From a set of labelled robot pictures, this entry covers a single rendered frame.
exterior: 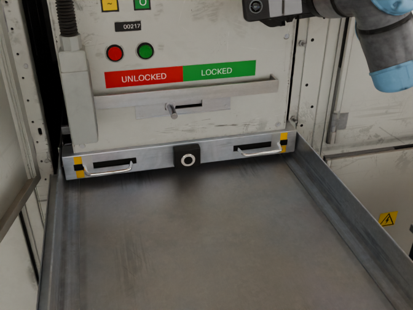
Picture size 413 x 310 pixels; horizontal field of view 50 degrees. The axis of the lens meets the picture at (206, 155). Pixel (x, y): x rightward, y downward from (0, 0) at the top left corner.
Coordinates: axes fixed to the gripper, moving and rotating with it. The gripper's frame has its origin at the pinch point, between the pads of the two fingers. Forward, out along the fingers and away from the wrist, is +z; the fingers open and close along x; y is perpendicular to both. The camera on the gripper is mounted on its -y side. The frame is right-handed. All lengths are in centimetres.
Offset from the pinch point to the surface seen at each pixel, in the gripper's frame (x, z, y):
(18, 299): -66, 38, -55
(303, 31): -7.2, 4.5, 17.0
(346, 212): -41.5, -17.3, 7.2
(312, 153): -33.5, -2.8, 11.6
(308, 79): -18.9, 6.5, 19.5
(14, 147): -23, 24, -47
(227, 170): -36.3, 9.6, -3.9
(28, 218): -43, 32, -48
